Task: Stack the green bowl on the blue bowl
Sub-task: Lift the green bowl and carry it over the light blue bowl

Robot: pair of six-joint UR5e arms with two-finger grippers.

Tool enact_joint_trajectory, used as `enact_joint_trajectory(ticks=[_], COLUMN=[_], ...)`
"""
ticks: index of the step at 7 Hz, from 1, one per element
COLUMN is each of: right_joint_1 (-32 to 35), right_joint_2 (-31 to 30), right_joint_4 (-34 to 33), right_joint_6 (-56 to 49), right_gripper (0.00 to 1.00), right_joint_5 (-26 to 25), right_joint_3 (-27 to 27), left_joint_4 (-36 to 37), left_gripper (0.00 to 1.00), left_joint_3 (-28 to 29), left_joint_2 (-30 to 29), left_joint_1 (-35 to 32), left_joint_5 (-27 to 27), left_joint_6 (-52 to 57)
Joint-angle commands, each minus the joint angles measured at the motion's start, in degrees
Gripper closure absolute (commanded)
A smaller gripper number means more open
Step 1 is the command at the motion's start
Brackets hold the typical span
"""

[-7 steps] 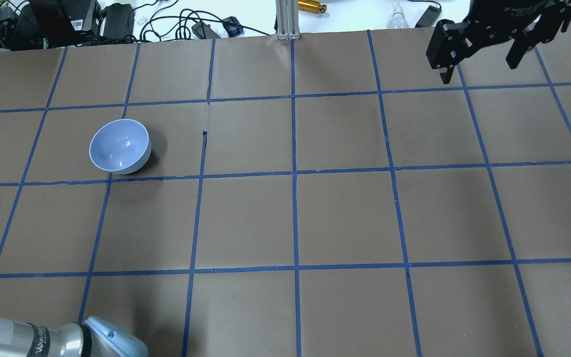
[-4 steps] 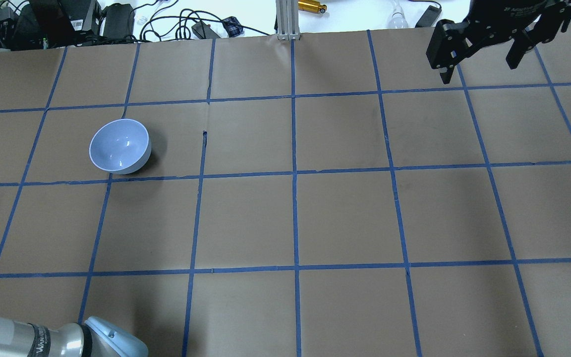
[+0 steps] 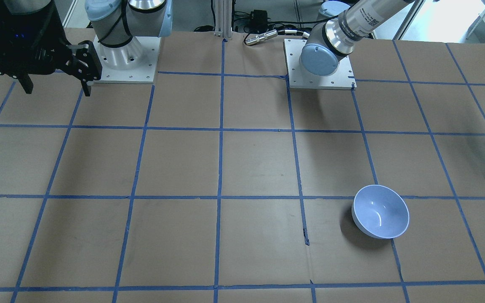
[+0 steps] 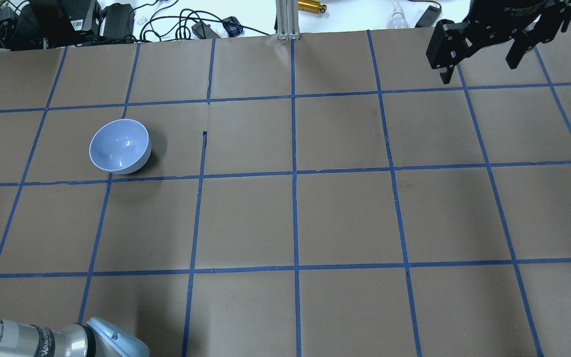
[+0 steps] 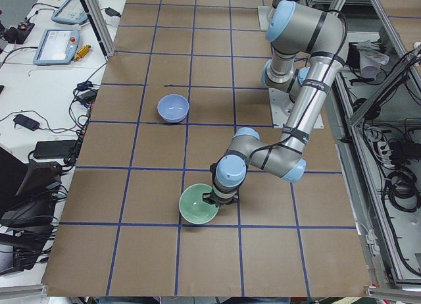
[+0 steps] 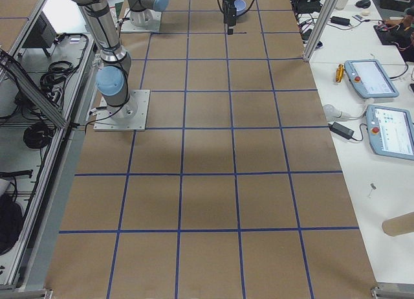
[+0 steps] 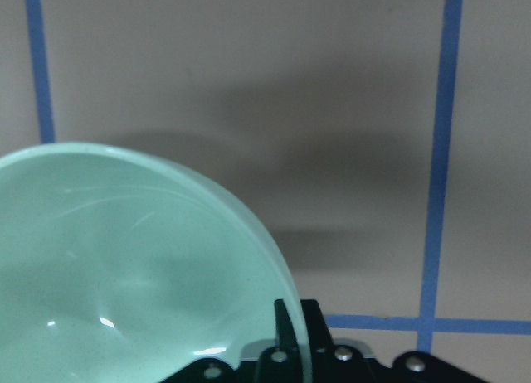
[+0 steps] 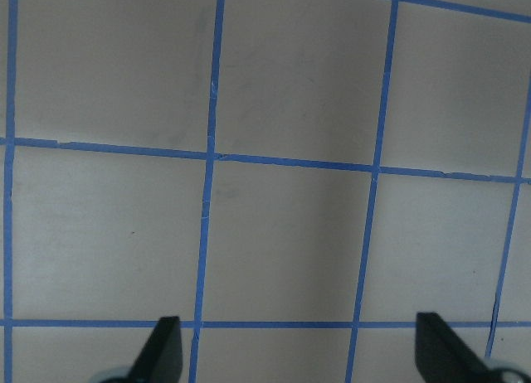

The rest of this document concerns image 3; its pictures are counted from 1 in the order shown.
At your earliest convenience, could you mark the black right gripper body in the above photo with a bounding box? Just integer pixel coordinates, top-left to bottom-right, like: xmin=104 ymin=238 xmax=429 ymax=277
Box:
xmin=0 ymin=0 xmax=72 ymax=77

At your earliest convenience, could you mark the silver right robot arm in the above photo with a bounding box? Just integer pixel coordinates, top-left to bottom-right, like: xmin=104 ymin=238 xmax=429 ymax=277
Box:
xmin=0 ymin=0 xmax=173 ymax=96

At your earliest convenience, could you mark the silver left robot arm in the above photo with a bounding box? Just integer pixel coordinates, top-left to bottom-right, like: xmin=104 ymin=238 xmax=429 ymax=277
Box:
xmin=5 ymin=0 xmax=410 ymax=96

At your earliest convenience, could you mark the light blue bowl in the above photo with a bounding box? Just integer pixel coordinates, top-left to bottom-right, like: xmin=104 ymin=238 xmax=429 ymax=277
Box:
xmin=352 ymin=184 xmax=410 ymax=239

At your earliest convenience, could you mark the silver cylindrical connector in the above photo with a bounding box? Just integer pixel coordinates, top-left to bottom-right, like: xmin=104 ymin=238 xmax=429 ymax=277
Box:
xmin=244 ymin=29 xmax=278 ymax=46

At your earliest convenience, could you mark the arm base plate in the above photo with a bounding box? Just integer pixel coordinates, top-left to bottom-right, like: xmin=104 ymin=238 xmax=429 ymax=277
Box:
xmin=283 ymin=39 xmax=357 ymax=90
xmin=93 ymin=37 xmax=162 ymax=84

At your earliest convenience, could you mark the aluminium frame post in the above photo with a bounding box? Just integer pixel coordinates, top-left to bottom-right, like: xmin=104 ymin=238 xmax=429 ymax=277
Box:
xmin=211 ymin=0 xmax=234 ymax=41

